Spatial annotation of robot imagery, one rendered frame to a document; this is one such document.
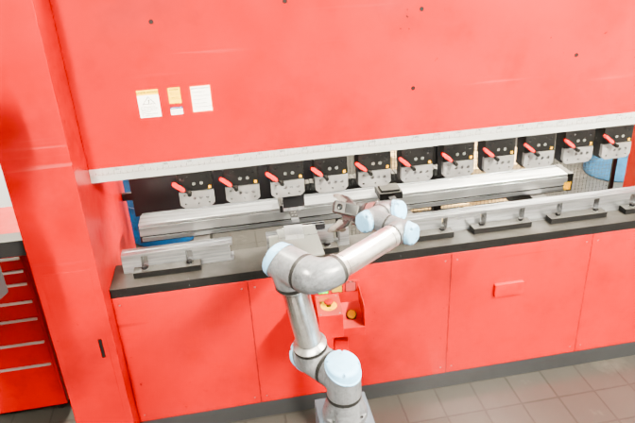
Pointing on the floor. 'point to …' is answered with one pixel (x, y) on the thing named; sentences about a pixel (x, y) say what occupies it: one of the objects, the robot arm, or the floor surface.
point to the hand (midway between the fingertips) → (329, 212)
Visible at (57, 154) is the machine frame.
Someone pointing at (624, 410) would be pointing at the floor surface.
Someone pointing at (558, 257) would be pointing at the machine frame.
